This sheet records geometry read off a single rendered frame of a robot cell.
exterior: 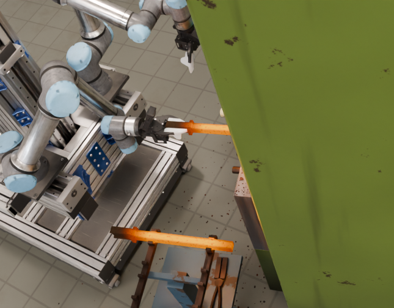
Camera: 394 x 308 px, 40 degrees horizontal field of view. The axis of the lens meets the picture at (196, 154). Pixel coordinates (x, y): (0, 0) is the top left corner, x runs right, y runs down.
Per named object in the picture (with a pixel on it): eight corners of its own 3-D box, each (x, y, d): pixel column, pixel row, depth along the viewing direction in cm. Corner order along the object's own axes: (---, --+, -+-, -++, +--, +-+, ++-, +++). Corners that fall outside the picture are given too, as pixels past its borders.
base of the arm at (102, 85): (76, 95, 253) (66, 80, 246) (94, 71, 260) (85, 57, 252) (100, 102, 246) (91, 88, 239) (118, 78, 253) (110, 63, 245)
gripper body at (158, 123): (173, 128, 211) (146, 126, 216) (167, 115, 205) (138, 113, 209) (168, 144, 208) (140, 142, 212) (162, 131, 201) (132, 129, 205)
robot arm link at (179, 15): (167, -14, 206) (187, -13, 202) (175, 8, 214) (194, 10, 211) (159, 0, 202) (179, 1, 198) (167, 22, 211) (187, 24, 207)
